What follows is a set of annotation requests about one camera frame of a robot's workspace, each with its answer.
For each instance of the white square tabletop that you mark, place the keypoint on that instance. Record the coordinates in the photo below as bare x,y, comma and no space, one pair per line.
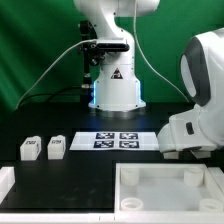
143,187

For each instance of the white marker sheet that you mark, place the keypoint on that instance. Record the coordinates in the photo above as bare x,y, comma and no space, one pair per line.
105,140

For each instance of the black camera on stand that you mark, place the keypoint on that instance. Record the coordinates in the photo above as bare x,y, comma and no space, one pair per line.
91,54

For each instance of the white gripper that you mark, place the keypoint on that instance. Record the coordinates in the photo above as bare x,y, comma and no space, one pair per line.
184,132

